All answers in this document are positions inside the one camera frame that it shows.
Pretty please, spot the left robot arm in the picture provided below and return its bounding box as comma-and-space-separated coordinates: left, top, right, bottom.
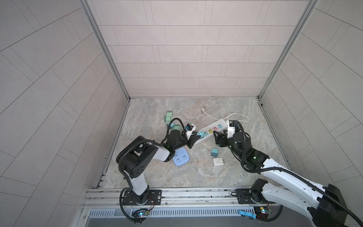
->
116, 130, 201, 204

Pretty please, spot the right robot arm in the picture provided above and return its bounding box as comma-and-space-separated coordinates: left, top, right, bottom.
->
213, 130, 363, 227

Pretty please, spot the white multicolour power strip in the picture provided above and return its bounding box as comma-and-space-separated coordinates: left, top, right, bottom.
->
196, 119, 227, 144

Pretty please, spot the blue round power cube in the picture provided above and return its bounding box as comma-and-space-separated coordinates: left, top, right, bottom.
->
173, 148, 190, 166

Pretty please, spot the white charger block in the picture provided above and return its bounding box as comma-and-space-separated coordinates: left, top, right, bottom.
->
213, 158, 224, 166

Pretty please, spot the green charger cube middle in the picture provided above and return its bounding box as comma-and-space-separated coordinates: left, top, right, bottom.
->
164, 115, 172, 123

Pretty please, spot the blue tape tag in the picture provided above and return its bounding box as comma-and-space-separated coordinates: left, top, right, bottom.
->
239, 211, 256, 219

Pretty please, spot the left circuit board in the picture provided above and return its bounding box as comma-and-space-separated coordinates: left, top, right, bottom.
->
132, 209, 150, 218

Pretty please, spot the circuit board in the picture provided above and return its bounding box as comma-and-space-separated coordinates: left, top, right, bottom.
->
254, 207, 273, 220
132, 209, 150, 218

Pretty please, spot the right circuit board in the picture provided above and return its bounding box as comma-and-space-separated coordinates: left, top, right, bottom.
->
254, 207, 273, 220

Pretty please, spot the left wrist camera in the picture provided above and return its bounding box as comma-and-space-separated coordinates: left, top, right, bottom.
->
185, 124, 196, 140

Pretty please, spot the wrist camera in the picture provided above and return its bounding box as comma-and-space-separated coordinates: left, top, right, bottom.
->
185, 124, 196, 140
227, 120, 237, 139

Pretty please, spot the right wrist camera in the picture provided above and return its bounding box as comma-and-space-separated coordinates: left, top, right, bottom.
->
227, 120, 237, 139

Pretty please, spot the white power strip cord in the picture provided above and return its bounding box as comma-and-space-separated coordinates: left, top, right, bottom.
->
201, 107, 250, 123

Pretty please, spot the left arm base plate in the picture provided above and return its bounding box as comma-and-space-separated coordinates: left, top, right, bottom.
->
122, 189, 162, 206

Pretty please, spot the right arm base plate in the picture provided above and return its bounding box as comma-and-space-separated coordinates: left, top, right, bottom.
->
231, 189, 275, 204

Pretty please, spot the aluminium rail frame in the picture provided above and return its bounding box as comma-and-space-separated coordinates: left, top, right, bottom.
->
75, 185, 315, 219

